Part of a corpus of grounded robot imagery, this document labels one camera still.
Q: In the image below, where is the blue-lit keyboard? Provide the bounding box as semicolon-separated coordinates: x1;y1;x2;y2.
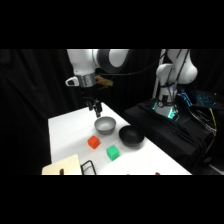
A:
195;90;221;108

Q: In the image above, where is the green base light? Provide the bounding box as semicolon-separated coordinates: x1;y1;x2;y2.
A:
152;101;181;123

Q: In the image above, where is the black wire rack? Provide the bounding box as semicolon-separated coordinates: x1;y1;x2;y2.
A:
80;160;98;176

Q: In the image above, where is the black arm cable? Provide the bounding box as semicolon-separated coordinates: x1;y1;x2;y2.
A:
109;49;168;78

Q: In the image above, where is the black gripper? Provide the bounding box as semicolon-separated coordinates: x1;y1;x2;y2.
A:
80;85;102;118

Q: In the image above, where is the black bowl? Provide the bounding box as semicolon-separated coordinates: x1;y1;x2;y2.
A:
118;125;146;148

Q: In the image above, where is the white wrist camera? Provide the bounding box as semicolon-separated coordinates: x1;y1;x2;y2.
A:
65;76;81;88

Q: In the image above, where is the green cube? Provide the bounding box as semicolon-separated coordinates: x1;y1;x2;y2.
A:
106;144;121;162

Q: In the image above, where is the blue-lit cable bundle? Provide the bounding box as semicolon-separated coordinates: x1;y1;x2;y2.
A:
177;88;195;108

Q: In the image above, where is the light wooden board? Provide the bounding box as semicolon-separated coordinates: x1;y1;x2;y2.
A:
41;153;83;176

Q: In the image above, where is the grey bowl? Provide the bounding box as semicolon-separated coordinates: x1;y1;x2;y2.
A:
93;116;117;136

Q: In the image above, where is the yellow cable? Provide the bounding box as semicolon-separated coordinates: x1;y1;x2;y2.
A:
207;108;218;136

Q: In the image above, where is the red cube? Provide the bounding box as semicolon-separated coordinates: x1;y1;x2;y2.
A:
87;135;101;150

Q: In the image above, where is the black cloth-covered stand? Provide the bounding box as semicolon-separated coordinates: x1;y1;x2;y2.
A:
123;99;224;176

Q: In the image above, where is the black curtain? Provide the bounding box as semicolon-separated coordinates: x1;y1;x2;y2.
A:
0;49;224;176

